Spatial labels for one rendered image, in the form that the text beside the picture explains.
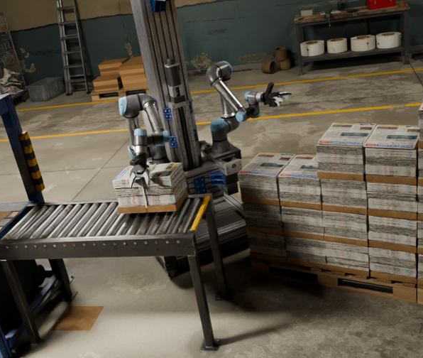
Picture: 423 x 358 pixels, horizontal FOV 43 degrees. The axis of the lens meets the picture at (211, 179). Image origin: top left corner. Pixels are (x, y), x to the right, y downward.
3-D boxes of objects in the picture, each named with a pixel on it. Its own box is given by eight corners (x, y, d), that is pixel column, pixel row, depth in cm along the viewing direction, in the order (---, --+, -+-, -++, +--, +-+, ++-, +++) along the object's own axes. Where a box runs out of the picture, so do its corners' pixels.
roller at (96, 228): (118, 207, 361) (117, 200, 359) (91, 244, 319) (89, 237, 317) (112, 207, 362) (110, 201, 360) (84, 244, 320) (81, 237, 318)
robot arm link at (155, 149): (168, 156, 387) (165, 138, 382) (150, 160, 385) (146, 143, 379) (165, 151, 398) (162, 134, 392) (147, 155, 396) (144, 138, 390)
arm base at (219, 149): (209, 149, 415) (206, 138, 411) (226, 144, 420) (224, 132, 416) (216, 155, 402) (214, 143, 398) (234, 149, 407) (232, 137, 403)
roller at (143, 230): (165, 202, 352) (159, 197, 351) (143, 239, 310) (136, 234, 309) (161, 207, 354) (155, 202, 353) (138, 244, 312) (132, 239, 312)
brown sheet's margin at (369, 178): (378, 157, 348) (378, 150, 347) (426, 158, 335) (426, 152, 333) (365, 182, 319) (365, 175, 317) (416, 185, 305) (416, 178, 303)
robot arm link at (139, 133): (147, 131, 327) (147, 127, 319) (147, 148, 325) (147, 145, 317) (134, 131, 326) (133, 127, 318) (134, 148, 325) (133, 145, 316)
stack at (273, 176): (271, 246, 425) (259, 150, 392) (426, 270, 367) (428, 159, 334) (251, 274, 395) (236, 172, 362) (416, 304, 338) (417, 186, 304)
